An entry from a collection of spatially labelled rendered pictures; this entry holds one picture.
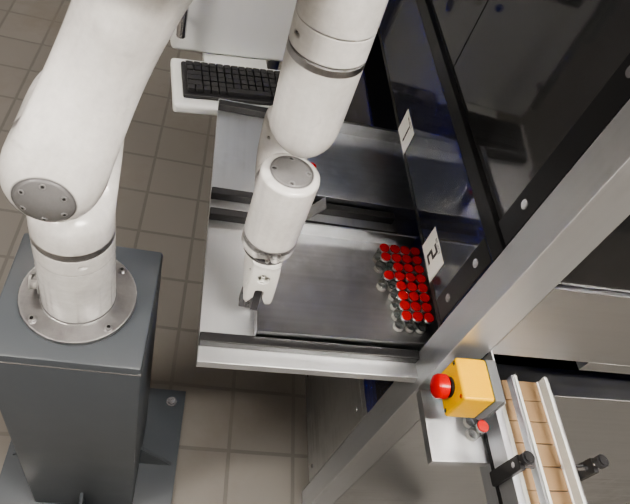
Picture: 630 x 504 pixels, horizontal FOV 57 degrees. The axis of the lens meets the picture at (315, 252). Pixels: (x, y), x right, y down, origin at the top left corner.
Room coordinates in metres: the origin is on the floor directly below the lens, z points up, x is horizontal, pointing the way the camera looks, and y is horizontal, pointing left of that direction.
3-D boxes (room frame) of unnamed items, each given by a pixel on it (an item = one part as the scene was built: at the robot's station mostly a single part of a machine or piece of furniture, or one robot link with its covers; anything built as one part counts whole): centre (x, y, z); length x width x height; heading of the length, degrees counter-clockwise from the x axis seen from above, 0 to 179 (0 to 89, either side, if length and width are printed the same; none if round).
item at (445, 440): (0.54, -0.36, 0.87); 0.14 x 0.13 x 0.02; 111
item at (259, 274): (0.58, 0.07, 1.03); 0.10 x 0.07 x 0.11; 21
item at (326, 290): (0.71, -0.07, 0.90); 0.34 x 0.26 x 0.04; 111
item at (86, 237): (0.51, 0.36, 1.16); 0.19 x 0.12 x 0.24; 20
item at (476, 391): (0.54, -0.32, 1.00); 0.08 x 0.07 x 0.07; 111
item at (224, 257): (0.86, 0.01, 0.87); 0.70 x 0.48 x 0.02; 21
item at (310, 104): (0.61, 0.09, 1.28); 0.16 x 0.09 x 0.30; 20
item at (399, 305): (0.75, -0.18, 0.91); 0.18 x 0.02 x 0.05; 21
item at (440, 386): (0.52, -0.27, 1.00); 0.04 x 0.04 x 0.04; 21
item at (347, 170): (1.04, 0.00, 0.90); 0.34 x 0.26 x 0.04; 111
